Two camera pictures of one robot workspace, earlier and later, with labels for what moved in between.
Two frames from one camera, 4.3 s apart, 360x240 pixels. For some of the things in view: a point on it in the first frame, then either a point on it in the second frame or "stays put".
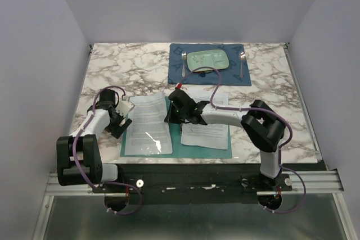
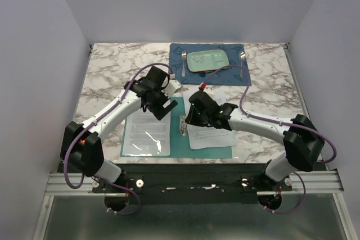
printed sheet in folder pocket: [149, 133] stays put
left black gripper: [116, 130] → [159, 111]
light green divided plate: [217, 59] stays put
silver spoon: [242, 57] stays put
